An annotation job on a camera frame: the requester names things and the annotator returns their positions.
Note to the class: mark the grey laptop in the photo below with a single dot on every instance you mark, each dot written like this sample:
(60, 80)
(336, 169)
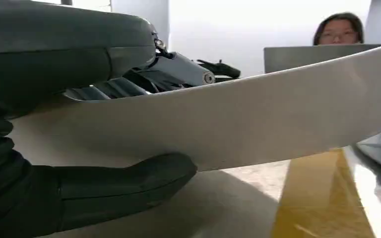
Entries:
(292, 59)

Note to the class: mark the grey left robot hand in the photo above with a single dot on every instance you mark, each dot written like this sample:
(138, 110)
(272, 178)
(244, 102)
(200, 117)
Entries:
(62, 49)

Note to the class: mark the person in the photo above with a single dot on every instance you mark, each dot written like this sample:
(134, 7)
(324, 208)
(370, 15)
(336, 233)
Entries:
(338, 33)

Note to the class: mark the yellow bench tape strip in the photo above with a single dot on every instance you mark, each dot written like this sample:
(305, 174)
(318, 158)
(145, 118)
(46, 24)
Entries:
(318, 197)

